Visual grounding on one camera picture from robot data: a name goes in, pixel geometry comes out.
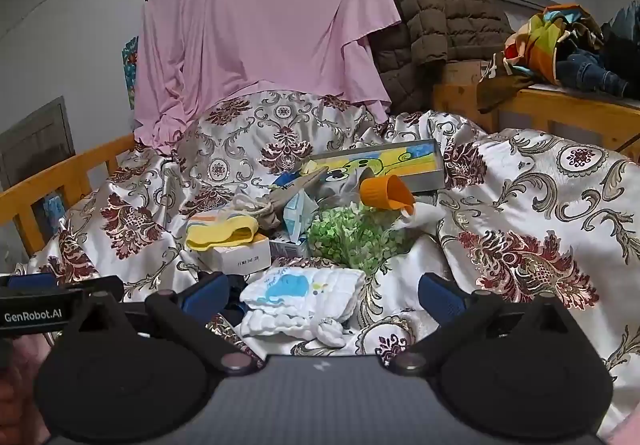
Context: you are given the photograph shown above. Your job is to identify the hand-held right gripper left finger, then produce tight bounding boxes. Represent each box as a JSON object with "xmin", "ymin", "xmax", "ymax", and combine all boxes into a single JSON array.
[{"xmin": 65, "ymin": 271, "xmax": 257, "ymax": 373}]

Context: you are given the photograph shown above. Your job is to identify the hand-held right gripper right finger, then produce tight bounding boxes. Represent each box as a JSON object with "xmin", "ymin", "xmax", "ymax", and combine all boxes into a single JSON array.
[{"xmin": 388, "ymin": 272, "xmax": 584, "ymax": 374}]

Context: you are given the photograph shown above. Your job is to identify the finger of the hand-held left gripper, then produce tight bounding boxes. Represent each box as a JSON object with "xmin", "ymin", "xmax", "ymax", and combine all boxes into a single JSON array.
[{"xmin": 0, "ymin": 272, "xmax": 124, "ymax": 301}]

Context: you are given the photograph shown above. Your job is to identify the yellow striped cloth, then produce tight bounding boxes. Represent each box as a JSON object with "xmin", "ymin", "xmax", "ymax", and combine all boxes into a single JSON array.
[{"xmin": 186, "ymin": 211, "xmax": 259, "ymax": 251}]

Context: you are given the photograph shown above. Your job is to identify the white whale print cloth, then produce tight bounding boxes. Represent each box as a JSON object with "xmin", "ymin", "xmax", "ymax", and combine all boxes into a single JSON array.
[{"xmin": 239, "ymin": 266, "xmax": 366, "ymax": 341}]

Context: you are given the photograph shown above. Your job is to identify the white sock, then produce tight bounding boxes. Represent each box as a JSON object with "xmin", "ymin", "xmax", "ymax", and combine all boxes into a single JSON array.
[{"xmin": 312, "ymin": 317, "xmax": 348, "ymax": 348}]

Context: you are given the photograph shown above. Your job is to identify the light blue packet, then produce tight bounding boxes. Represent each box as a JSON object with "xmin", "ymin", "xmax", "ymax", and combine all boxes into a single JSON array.
[{"xmin": 282, "ymin": 190, "xmax": 321, "ymax": 243}]

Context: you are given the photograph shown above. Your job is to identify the grey sock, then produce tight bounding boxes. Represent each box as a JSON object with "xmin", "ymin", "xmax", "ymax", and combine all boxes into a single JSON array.
[{"xmin": 232, "ymin": 168, "xmax": 331, "ymax": 231}]

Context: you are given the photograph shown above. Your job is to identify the grey cartoon picture tray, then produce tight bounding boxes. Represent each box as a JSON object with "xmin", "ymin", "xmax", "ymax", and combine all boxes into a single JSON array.
[{"xmin": 300, "ymin": 138, "xmax": 447, "ymax": 196}]

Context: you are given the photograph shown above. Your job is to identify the white orange box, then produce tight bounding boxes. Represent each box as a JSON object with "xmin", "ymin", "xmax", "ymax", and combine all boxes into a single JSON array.
[{"xmin": 192, "ymin": 212, "xmax": 272, "ymax": 274}]

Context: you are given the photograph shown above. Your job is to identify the bag of green foam pieces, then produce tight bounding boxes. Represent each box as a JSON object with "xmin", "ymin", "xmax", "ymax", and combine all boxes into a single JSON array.
[{"xmin": 306, "ymin": 205, "xmax": 411, "ymax": 276}]

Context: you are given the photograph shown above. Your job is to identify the orange ribbed cup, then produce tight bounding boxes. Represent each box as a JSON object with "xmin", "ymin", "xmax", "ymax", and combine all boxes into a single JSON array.
[{"xmin": 359, "ymin": 174, "xmax": 416, "ymax": 216}]

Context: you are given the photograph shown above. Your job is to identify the floral satin blanket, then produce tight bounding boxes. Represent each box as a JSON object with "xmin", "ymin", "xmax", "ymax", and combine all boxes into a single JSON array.
[{"xmin": 15, "ymin": 92, "xmax": 640, "ymax": 441}]

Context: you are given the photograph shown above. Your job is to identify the grey panel door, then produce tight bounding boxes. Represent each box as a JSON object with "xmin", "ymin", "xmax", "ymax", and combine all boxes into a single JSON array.
[{"xmin": 0, "ymin": 96, "xmax": 76, "ymax": 271}]

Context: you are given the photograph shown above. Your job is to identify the brown printed cloth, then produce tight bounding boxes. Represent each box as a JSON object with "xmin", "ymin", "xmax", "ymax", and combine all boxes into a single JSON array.
[{"xmin": 475, "ymin": 50, "xmax": 536, "ymax": 114}]

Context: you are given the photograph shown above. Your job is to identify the blue jeans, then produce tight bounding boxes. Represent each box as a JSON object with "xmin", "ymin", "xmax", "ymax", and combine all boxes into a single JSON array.
[{"xmin": 555, "ymin": 48, "xmax": 631, "ymax": 96}]

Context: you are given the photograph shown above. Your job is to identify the colourful patchwork cloth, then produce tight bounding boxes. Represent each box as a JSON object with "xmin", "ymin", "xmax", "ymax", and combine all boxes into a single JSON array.
[{"xmin": 502, "ymin": 5, "xmax": 606, "ymax": 86}]

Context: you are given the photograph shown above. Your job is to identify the pink bed sheet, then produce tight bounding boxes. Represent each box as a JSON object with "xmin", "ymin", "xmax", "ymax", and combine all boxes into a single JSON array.
[{"xmin": 134, "ymin": 0, "xmax": 403, "ymax": 148}]

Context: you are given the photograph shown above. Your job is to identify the brown puffer jacket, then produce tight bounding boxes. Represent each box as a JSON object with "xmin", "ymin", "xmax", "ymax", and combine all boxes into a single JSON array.
[{"xmin": 367, "ymin": 0, "xmax": 516, "ymax": 113}]

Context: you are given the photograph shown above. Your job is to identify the dark jacket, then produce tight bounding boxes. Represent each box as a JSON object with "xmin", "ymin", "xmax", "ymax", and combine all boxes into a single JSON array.
[{"xmin": 600, "ymin": 0, "xmax": 640, "ymax": 101}]

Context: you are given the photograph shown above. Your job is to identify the wooden bed rail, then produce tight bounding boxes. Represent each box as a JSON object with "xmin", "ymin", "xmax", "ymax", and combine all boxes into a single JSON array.
[{"xmin": 0, "ymin": 132, "xmax": 138, "ymax": 246}]

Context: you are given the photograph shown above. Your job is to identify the blue orange wall poster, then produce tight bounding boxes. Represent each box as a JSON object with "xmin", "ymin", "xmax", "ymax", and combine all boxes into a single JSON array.
[{"xmin": 121, "ymin": 36, "xmax": 140, "ymax": 111}]

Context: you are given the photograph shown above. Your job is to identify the wooden bunk frame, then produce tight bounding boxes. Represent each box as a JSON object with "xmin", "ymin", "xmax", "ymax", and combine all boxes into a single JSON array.
[{"xmin": 432, "ymin": 60, "xmax": 640, "ymax": 162}]

